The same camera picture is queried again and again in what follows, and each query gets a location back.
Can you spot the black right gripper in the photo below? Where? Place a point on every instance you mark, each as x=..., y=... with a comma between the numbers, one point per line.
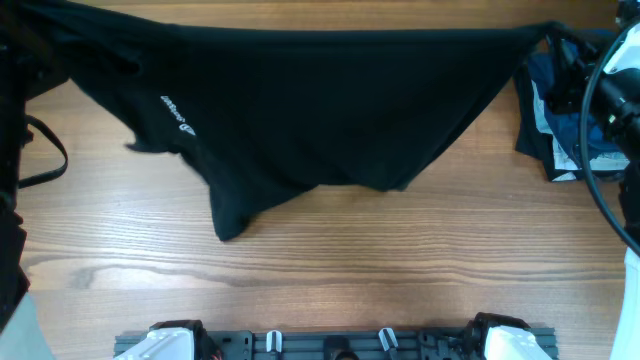
x=570, y=73

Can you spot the blue clothes pile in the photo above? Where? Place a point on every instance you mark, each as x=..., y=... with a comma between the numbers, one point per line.
x=553, y=138

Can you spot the black t-shirt with white logo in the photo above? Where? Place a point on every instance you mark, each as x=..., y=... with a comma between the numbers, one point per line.
x=264, y=116

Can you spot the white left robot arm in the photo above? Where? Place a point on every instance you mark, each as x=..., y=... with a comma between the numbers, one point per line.
x=45, y=44

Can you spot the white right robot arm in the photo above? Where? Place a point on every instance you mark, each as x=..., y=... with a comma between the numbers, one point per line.
x=589, y=86

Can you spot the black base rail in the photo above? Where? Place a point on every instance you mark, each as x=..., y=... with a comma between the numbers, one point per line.
x=427, y=344

